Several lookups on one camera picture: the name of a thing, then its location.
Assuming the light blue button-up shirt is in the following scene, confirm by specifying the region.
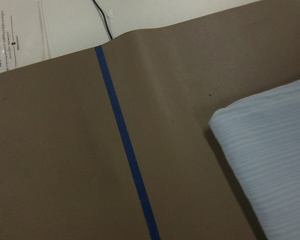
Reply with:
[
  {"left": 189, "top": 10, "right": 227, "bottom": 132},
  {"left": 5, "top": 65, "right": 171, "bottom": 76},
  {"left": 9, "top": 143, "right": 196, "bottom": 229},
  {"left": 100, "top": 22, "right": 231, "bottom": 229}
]
[{"left": 209, "top": 79, "right": 300, "bottom": 240}]

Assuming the clear plastic bag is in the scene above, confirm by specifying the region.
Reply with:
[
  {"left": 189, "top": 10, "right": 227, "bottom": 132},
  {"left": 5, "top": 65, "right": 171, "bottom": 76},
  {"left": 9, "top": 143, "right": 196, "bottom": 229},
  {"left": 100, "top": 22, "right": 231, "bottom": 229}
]
[{"left": 0, "top": 0, "right": 51, "bottom": 73}]

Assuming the thin black table cable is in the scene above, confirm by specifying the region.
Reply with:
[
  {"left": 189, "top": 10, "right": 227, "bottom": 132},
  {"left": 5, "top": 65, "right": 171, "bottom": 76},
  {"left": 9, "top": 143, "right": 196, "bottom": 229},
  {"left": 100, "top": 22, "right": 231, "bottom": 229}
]
[{"left": 91, "top": 0, "right": 114, "bottom": 40}]

